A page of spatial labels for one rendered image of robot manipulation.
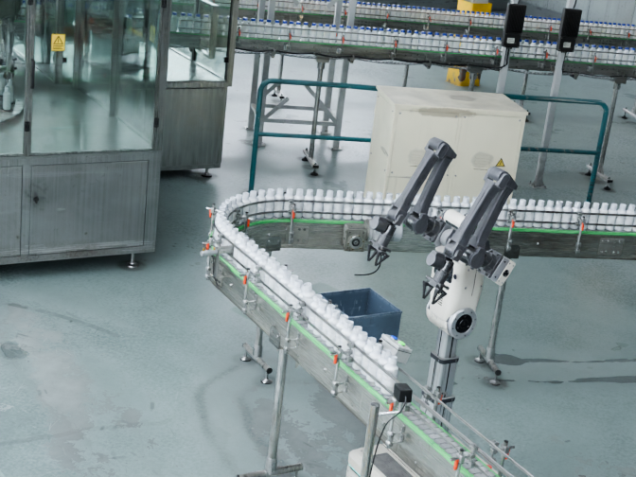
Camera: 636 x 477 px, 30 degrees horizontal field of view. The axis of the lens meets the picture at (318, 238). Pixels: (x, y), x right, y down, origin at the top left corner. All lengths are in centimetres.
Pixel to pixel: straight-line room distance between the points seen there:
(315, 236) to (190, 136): 379
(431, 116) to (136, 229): 249
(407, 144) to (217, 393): 317
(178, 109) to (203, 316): 296
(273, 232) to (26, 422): 174
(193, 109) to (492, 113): 269
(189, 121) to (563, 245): 422
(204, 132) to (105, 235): 248
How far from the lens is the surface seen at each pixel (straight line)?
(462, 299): 554
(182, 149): 1058
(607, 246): 757
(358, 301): 617
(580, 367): 803
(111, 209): 836
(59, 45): 794
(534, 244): 738
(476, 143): 952
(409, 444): 483
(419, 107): 929
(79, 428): 657
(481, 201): 521
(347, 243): 688
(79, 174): 819
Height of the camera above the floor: 325
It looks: 20 degrees down
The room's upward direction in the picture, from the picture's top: 7 degrees clockwise
